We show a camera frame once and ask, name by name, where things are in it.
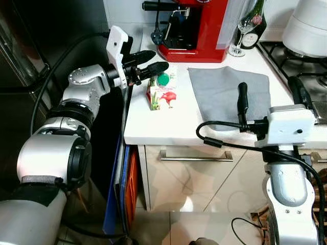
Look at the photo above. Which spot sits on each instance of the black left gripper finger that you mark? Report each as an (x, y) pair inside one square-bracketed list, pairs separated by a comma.
[(144, 56), (153, 70)]

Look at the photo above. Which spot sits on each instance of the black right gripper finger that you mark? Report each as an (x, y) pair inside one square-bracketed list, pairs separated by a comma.
[(243, 102), (300, 94)]

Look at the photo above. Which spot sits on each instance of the juice carton green cap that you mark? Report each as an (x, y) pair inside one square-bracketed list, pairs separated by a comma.
[(163, 97)]

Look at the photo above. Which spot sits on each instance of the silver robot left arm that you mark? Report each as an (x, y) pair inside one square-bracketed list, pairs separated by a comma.
[(51, 153)]

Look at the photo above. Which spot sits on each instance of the grey mat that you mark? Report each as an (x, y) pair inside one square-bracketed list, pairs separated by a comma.
[(214, 97)]

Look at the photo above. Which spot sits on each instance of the steel gas hob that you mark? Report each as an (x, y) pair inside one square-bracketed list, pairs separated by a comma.
[(278, 56)]

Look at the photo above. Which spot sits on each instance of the white cooker pot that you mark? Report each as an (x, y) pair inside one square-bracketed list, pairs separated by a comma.
[(306, 30)]

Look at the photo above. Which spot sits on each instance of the red coffee machine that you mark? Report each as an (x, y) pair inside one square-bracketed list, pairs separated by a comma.
[(204, 30)]

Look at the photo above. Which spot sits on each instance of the wine glass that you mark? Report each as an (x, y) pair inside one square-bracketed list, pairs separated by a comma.
[(248, 26)]

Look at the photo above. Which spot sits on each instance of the dark champagne bottle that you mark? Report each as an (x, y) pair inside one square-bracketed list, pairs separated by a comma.
[(260, 20)]

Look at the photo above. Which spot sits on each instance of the beige kitchen cabinet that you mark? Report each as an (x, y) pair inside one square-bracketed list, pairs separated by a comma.
[(179, 184)]

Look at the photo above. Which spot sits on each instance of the blue orange panel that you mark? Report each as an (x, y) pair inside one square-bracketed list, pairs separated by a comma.
[(132, 184)]

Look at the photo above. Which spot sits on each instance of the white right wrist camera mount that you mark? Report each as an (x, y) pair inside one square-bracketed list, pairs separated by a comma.
[(291, 125)]

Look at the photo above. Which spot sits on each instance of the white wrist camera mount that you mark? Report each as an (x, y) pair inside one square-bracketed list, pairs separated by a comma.
[(116, 43), (291, 125)]

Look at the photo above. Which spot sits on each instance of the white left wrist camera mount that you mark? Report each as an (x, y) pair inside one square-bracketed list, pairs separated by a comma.
[(116, 43)]

